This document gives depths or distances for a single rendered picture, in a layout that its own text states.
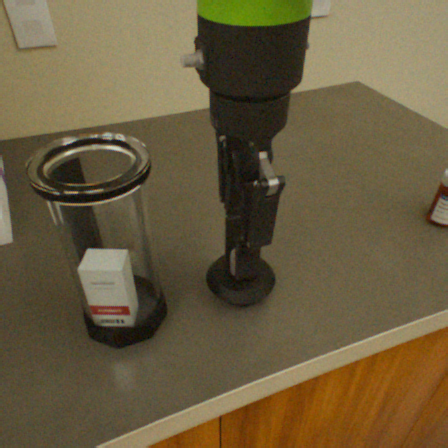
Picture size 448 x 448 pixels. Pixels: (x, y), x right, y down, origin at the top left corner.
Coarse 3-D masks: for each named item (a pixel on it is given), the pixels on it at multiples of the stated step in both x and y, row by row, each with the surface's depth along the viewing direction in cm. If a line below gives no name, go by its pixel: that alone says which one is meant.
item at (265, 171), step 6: (264, 156) 38; (264, 162) 38; (258, 168) 39; (264, 168) 38; (270, 168) 38; (264, 174) 38; (270, 174) 38; (270, 180) 37; (276, 180) 37; (270, 186) 37; (276, 186) 37; (270, 192) 38
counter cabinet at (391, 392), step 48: (432, 336) 64; (336, 384) 62; (384, 384) 69; (432, 384) 78; (192, 432) 53; (240, 432) 59; (288, 432) 66; (336, 432) 75; (384, 432) 86; (432, 432) 100
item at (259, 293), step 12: (216, 264) 54; (228, 264) 54; (264, 264) 54; (216, 276) 52; (228, 276) 52; (252, 276) 52; (264, 276) 52; (216, 288) 51; (228, 288) 51; (240, 288) 51; (252, 288) 51; (264, 288) 51; (228, 300) 51; (240, 300) 50; (252, 300) 51
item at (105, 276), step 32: (32, 160) 37; (64, 160) 40; (96, 160) 42; (128, 160) 41; (64, 192) 34; (96, 192) 34; (128, 192) 35; (64, 224) 37; (96, 224) 37; (128, 224) 38; (96, 256) 39; (128, 256) 40; (96, 288) 42; (128, 288) 43; (96, 320) 46; (128, 320) 46
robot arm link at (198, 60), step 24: (216, 24) 31; (288, 24) 31; (216, 48) 32; (240, 48) 31; (264, 48) 31; (288, 48) 32; (216, 72) 33; (240, 72) 32; (264, 72) 32; (288, 72) 33; (240, 96) 34; (264, 96) 34
